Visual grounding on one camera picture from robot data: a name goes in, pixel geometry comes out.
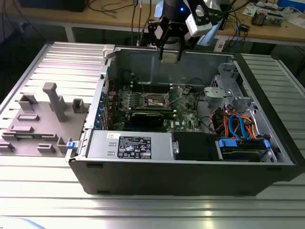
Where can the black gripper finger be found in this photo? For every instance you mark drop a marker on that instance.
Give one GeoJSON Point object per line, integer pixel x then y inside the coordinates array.
{"type": "Point", "coordinates": [151, 33]}
{"type": "Point", "coordinates": [182, 43]}

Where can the silver-topped CPU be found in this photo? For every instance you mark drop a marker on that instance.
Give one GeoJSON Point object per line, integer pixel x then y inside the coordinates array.
{"type": "Point", "coordinates": [169, 59]}

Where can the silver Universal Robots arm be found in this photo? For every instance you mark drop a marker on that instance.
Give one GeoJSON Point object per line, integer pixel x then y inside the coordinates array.
{"type": "Point", "coordinates": [208, 35]}

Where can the RAM slot with white clips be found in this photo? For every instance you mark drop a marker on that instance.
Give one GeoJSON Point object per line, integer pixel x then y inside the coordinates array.
{"type": "Point", "coordinates": [152, 85]}
{"type": "Point", "coordinates": [152, 89]}
{"type": "Point", "coordinates": [152, 111]}

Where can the CPU socket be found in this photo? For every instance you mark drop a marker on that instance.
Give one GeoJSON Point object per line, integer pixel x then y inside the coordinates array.
{"type": "Point", "coordinates": [155, 96]}

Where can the black drive bay cover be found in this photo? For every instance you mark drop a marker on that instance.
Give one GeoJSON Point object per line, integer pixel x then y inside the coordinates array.
{"type": "Point", "coordinates": [193, 145]}

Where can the white label tag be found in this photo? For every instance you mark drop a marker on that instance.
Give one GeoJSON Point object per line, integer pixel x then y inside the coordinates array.
{"type": "Point", "coordinates": [220, 44]}

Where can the wooden workbench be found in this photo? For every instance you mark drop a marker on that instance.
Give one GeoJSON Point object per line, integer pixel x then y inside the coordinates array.
{"type": "Point", "coordinates": [107, 19]}

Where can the pale grey case latch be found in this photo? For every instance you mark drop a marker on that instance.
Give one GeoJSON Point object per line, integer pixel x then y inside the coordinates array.
{"type": "Point", "coordinates": [108, 51]}

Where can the round coin battery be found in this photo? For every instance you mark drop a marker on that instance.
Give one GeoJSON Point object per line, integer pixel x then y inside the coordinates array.
{"type": "Point", "coordinates": [186, 90]}

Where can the black upright box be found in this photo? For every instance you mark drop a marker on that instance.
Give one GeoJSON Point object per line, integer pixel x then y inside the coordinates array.
{"type": "Point", "coordinates": [227, 17]}

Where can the silver metal drive cage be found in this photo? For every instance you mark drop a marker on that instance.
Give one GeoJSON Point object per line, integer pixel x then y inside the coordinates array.
{"type": "Point", "coordinates": [215, 93]}

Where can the small black box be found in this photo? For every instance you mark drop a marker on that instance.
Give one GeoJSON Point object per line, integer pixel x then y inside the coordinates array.
{"type": "Point", "coordinates": [244, 27]}

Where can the green motherboard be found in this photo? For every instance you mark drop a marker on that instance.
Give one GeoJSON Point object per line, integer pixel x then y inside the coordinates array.
{"type": "Point", "coordinates": [186, 112]}

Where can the white printed paper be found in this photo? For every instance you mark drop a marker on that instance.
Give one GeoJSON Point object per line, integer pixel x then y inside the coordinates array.
{"type": "Point", "coordinates": [250, 9]}

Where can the small heatsink device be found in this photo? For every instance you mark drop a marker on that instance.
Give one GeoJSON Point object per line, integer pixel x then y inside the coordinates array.
{"type": "Point", "coordinates": [258, 18]}

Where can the low-profile graphics card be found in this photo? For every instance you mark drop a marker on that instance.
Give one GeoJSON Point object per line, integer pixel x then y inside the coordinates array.
{"type": "Point", "coordinates": [147, 119]}

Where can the grey hardware assembly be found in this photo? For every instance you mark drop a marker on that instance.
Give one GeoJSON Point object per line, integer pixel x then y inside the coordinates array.
{"type": "Point", "coordinates": [274, 17]}

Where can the large black box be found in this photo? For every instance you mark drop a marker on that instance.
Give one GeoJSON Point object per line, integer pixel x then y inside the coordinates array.
{"type": "Point", "coordinates": [54, 3]}

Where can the hard disk in blue carrier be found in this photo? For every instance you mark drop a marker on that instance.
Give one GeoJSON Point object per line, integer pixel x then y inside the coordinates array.
{"type": "Point", "coordinates": [228, 143]}

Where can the blue box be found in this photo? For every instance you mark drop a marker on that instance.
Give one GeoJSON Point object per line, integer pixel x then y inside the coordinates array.
{"type": "Point", "coordinates": [286, 2]}

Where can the white paper sheets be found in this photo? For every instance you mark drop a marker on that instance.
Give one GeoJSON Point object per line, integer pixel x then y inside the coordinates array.
{"type": "Point", "coordinates": [297, 21]}

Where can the grey power supply unit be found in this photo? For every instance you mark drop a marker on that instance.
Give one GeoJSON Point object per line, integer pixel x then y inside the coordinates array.
{"type": "Point", "coordinates": [104, 145]}

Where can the black open PC case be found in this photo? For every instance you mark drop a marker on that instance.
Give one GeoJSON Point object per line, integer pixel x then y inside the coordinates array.
{"type": "Point", "coordinates": [166, 176]}

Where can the blue plastic clip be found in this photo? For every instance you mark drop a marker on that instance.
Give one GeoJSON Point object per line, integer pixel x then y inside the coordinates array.
{"type": "Point", "coordinates": [72, 145]}

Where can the grey parts rack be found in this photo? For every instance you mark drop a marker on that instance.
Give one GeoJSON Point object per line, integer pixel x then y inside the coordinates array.
{"type": "Point", "coordinates": [47, 126]}

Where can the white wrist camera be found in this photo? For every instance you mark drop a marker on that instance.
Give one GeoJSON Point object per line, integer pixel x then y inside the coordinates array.
{"type": "Point", "coordinates": [199, 22]}

